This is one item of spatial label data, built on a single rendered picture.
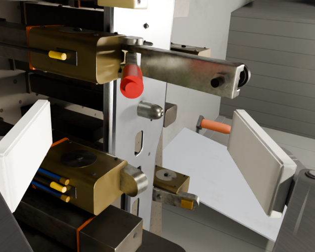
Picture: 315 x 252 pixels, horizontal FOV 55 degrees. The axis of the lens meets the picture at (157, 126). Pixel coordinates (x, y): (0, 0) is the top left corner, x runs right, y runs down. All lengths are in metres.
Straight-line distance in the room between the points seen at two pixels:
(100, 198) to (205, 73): 0.22
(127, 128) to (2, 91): 0.30
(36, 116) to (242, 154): 0.12
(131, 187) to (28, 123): 0.30
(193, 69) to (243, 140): 0.18
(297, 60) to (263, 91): 0.65
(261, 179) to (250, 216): 2.91
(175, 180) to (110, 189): 0.41
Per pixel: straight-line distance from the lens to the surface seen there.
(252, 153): 0.17
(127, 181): 0.45
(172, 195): 0.81
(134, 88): 0.28
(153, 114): 0.57
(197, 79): 0.35
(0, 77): 0.73
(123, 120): 0.56
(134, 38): 0.40
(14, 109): 0.77
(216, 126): 4.23
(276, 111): 5.04
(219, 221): 3.41
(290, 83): 4.85
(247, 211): 3.10
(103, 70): 0.39
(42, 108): 0.18
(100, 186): 0.42
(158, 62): 0.38
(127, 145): 0.59
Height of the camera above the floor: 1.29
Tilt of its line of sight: 25 degrees down
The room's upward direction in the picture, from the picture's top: 106 degrees clockwise
